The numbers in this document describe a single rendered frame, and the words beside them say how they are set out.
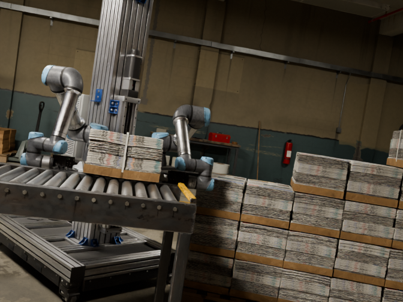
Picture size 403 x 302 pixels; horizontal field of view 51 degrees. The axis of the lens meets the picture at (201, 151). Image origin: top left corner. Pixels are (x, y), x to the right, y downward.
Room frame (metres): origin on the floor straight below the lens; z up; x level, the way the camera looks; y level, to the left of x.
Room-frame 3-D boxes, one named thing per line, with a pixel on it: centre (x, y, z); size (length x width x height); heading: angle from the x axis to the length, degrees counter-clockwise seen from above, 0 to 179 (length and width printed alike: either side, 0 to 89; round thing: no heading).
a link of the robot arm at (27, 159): (2.25, 0.89, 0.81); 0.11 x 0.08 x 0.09; 100
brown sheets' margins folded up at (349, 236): (2.65, -0.60, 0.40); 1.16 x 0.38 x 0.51; 82
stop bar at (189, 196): (1.99, 0.04, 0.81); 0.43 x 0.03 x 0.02; 11
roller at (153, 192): (1.97, 0.19, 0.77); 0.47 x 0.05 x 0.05; 11
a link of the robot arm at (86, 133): (2.62, 0.65, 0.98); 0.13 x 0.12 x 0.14; 74
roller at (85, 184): (1.91, 0.51, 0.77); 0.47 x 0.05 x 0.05; 11
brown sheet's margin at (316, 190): (2.63, -0.74, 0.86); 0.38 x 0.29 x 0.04; 171
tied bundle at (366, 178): (2.60, -1.03, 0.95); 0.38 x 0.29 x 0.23; 172
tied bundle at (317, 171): (2.64, -0.74, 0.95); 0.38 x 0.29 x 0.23; 171
